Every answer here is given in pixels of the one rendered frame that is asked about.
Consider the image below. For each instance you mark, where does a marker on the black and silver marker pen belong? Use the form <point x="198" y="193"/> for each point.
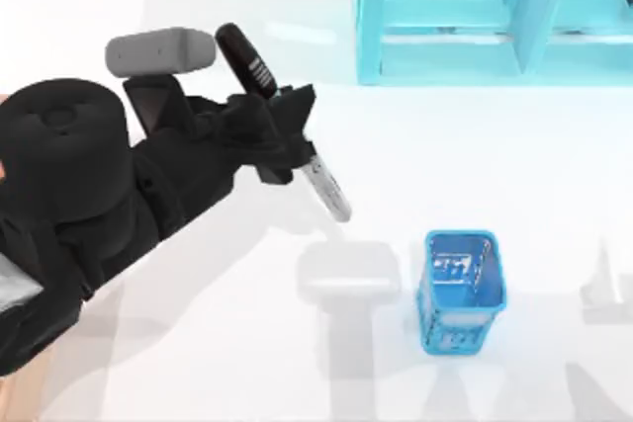
<point x="246" y="60"/>

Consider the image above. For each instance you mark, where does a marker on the light blue rack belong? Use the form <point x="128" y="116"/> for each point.
<point x="445" y="41"/>

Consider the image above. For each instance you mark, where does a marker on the blue plastic basket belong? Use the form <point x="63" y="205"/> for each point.
<point x="460" y="288"/>

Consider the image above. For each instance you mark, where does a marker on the pale grey rounded box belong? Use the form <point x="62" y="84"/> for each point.
<point x="158" y="52"/>

